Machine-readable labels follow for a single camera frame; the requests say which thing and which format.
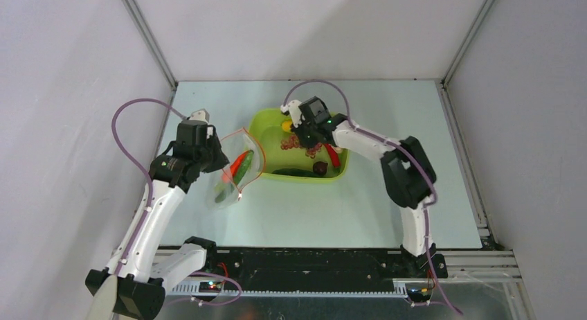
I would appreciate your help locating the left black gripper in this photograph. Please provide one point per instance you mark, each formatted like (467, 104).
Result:
(221, 159)

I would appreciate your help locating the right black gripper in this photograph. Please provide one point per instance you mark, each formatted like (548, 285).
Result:
(310, 137)

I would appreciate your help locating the red grape bunch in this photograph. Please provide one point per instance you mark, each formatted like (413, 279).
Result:
(292, 142)

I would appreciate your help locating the red chili pepper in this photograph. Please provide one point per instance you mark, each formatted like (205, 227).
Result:
(333, 155)

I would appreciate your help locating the orange carrot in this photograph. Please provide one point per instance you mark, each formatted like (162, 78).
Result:
(227, 176)

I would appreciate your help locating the clear zip bag orange zipper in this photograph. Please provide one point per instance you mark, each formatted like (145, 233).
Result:
(232, 146)

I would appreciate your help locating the long green cucumber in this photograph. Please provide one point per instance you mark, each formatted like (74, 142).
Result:
(223, 190)

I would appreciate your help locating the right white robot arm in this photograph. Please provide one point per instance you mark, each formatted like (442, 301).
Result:
(407, 172)

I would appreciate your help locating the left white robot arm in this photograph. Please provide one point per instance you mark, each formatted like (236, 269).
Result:
(131, 284)

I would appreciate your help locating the yellow corn cob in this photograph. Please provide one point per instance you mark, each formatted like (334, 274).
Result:
(287, 126)

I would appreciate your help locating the dark red small fruit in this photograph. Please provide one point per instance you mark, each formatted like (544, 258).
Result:
(320, 168)

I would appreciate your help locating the short dark green cucumber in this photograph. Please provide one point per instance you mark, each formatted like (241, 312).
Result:
(296, 172)

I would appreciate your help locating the lime green plastic basin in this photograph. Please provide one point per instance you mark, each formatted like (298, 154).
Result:
(266, 128)

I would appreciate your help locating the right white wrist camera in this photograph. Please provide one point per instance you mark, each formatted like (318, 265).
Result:
(292, 108)

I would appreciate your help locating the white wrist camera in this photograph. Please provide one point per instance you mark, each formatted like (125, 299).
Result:
(292, 108)
(202, 117)

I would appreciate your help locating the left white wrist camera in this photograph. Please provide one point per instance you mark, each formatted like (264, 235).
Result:
(202, 117)

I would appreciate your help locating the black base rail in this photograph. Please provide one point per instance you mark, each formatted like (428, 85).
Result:
(322, 270)

